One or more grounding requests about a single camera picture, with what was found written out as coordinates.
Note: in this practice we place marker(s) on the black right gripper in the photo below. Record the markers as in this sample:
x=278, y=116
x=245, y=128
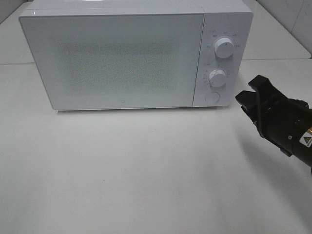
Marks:
x=284, y=122

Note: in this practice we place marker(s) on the round white door button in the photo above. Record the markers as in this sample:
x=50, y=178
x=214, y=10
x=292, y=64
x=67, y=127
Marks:
x=212, y=97

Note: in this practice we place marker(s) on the white microwave knob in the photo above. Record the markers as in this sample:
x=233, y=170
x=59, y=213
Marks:
x=217, y=78
x=224, y=47

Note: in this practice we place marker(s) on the white microwave door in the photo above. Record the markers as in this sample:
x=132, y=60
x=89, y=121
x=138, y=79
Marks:
x=116, y=62

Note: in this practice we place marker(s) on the white microwave oven body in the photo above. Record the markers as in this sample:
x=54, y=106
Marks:
x=232, y=18

